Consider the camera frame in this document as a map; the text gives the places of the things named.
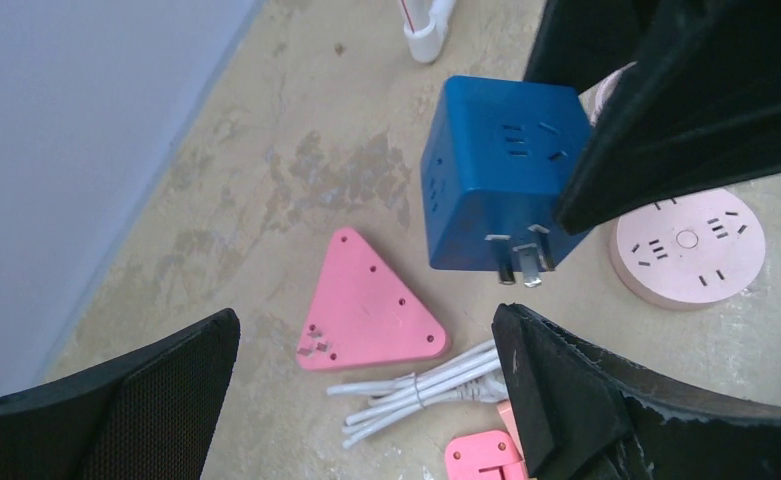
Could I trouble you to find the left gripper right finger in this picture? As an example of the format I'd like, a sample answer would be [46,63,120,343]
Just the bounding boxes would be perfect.
[492,304,781,479]

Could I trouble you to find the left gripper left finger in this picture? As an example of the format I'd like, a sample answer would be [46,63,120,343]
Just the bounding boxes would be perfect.
[0,308,240,479]

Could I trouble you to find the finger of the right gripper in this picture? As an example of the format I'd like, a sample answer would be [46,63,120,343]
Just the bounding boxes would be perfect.
[554,1,781,234]
[523,0,659,93]

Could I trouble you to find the white power cord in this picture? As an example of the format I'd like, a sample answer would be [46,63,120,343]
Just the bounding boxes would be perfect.
[325,340,509,451]

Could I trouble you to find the blue cube socket adapter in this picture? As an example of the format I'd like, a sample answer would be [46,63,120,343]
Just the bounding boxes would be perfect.
[420,75,591,288]

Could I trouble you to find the pink round power strip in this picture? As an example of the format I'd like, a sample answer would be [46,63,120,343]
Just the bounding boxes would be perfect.
[609,188,766,311]

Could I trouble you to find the pink triangular power strip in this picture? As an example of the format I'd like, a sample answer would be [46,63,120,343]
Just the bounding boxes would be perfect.
[296,227,451,372]

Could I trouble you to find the light pink small plug adapter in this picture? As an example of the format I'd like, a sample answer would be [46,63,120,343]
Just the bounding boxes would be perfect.
[497,400,525,458]

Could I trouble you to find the pink square plug adapter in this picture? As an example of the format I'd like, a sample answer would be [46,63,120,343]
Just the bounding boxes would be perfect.
[445,430,529,480]

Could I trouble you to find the white pvc pipe frame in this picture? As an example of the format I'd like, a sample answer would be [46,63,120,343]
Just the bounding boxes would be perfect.
[397,0,456,64]

